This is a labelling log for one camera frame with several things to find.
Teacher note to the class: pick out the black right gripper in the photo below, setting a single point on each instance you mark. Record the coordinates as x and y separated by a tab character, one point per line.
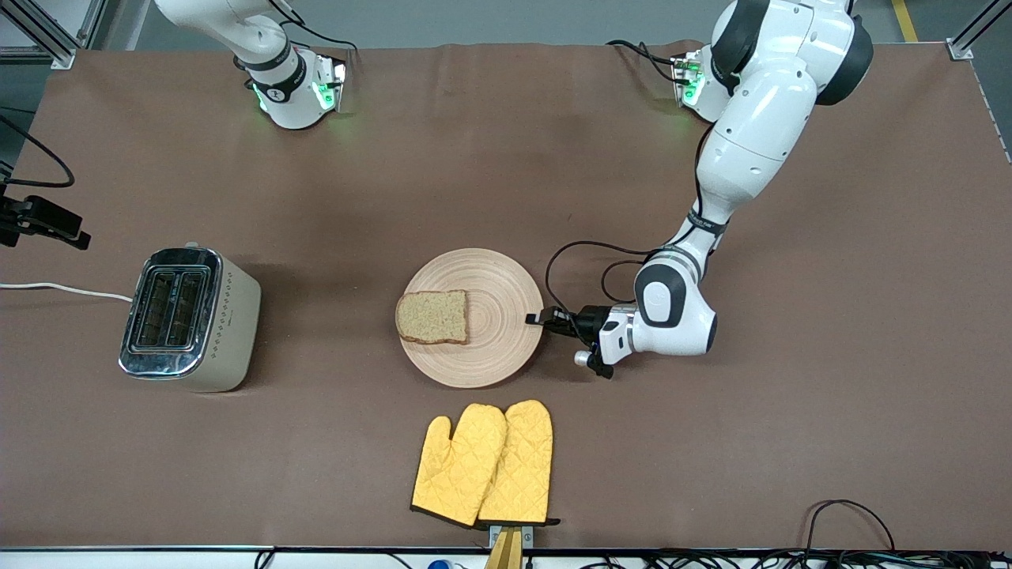
5	212

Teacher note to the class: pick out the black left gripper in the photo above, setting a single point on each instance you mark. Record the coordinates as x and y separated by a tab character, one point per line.
588	322

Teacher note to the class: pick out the round wooden plate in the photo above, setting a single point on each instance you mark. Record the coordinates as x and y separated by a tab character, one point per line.
498	316

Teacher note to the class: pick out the brown toast slice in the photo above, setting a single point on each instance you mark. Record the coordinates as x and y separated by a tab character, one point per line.
433	318

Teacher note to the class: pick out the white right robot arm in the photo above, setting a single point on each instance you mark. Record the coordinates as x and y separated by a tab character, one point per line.
288	95

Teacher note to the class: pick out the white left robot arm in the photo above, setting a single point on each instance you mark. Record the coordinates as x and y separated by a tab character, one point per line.
759	126

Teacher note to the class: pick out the yellow quilted oven mitt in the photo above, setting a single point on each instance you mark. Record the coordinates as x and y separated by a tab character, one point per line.
526	466
455	474

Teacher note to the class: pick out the brown table cover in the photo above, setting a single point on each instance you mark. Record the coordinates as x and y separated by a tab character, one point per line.
553	158

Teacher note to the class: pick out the beige chrome toaster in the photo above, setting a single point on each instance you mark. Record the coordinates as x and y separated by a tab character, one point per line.
221	324

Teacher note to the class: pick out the small metal bracket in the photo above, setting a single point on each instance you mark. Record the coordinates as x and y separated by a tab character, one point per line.
527	534

